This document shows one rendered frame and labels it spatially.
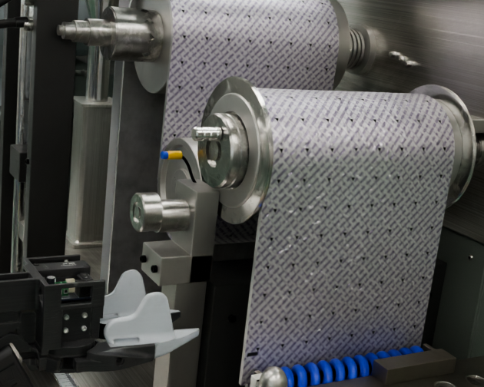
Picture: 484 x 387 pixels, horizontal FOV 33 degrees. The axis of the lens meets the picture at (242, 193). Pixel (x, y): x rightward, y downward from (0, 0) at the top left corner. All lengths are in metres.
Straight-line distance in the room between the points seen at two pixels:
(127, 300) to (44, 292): 0.12
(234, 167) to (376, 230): 0.18
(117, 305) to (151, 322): 0.06
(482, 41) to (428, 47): 0.09
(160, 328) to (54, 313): 0.10
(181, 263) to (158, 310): 0.13
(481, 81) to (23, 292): 0.59
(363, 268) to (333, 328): 0.07
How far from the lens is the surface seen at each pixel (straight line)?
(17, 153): 1.11
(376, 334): 0.94
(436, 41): 1.09
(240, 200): 0.81
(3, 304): 0.71
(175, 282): 0.86
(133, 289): 0.79
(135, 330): 0.74
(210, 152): 0.83
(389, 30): 1.16
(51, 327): 0.71
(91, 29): 1.00
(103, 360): 0.72
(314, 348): 0.89
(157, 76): 1.03
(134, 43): 1.00
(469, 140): 0.93
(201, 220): 0.85
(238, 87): 0.82
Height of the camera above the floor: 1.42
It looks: 15 degrees down
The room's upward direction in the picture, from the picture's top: 6 degrees clockwise
